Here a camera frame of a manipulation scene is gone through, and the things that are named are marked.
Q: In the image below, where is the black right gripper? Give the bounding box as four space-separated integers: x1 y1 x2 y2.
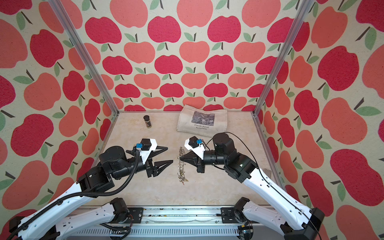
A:
178 149 227 174

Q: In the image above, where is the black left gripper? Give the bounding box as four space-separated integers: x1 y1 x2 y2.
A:
112 144 174 180

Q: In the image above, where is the metal disc with key rings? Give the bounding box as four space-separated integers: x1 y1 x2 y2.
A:
178 147 188 185

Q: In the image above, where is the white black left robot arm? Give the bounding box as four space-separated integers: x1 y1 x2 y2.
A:
8 144 173 240

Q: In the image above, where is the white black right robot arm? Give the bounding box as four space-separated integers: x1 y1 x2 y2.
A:
180 132 325 240

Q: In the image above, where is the small dark spice jar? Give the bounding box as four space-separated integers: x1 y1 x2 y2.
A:
143 115 152 129

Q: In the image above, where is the cream Monet canvas bag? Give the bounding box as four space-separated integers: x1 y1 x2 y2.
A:
177 105 228 137

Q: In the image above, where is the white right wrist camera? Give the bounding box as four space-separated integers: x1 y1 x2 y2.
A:
184 136 206 160

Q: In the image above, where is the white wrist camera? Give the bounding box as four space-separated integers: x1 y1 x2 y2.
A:
184 136 206 160
136 139 158 165

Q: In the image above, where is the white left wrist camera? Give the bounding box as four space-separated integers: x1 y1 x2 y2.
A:
136 139 158 165

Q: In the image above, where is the front aluminium rail base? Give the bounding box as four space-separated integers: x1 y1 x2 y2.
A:
56 204 283 240

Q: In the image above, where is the left rear aluminium frame post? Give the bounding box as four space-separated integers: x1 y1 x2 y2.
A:
48 1 119 117

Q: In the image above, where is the aluminium frame post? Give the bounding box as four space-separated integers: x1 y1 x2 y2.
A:
253 0 315 118
48 1 119 117

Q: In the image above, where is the right rear aluminium frame post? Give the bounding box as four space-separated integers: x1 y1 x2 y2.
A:
253 0 315 118

